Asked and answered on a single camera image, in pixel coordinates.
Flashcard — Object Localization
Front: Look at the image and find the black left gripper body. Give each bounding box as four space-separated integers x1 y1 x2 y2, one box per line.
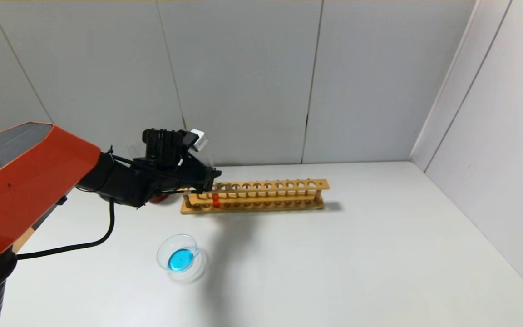
176 166 215 192

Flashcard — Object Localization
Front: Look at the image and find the test tube with red pigment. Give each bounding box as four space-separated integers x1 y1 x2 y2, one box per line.
207 154 221 209

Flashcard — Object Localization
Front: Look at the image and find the wooden test tube rack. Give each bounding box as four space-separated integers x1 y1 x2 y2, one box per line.
180 179 330 215

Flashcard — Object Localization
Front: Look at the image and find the clear glass beaker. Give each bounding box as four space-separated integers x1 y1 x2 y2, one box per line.
157 233 208 284

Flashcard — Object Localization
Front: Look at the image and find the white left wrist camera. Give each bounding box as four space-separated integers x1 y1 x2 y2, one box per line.
184 129 209 153

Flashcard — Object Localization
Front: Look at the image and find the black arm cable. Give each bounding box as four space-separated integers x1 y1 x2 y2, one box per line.
16 199 116 260

